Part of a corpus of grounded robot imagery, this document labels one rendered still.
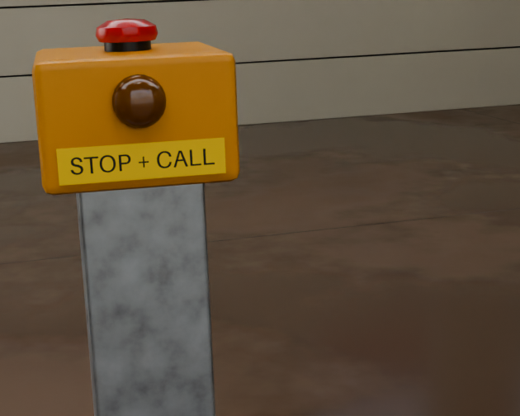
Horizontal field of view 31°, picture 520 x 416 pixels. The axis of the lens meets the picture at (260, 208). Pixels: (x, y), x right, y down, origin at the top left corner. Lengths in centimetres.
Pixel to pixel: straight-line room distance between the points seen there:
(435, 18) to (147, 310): 750
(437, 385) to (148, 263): 216
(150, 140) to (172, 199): 5
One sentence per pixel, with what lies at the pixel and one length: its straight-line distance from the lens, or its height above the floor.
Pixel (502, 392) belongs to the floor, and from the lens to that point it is 270.
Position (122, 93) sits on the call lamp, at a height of 106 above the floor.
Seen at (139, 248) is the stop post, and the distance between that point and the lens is 60.
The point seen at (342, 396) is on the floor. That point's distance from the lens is 264.
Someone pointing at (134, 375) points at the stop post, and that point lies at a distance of 63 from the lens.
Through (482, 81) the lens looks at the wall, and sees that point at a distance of 830.
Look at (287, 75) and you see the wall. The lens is 761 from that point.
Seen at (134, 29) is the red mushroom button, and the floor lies 109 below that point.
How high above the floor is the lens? 112
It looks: 14 degrees down
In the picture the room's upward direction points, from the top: 2 degrees counter-clockwise
